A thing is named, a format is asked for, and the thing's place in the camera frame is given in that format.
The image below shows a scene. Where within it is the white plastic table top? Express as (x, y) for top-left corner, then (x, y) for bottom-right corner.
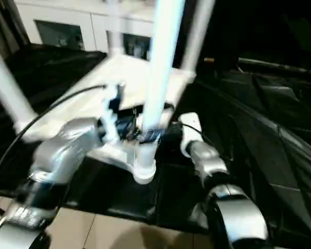
(18, 53), (197, 185)

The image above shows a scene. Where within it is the black work mat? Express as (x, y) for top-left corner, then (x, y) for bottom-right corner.
(0, 44), (311, 249)

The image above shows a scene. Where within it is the white glass-door cabinet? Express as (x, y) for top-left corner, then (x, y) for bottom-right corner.
(14, 0), (187, 60)

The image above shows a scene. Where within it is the black cabinet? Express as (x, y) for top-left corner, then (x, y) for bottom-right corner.
(204, 0), (311, 68)

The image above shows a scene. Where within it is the grey curtain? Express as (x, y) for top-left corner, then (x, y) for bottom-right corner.
(0, 0), (29, 58)

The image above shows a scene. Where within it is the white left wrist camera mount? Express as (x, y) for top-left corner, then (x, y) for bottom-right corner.
(101, 81), (126, 145)

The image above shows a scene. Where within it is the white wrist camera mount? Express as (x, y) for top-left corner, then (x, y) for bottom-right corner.
(177, 113), (204, 158)
(101, 81), (126, 145)

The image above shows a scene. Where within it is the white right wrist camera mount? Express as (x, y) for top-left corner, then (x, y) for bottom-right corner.
(177, 113), (204, 158)

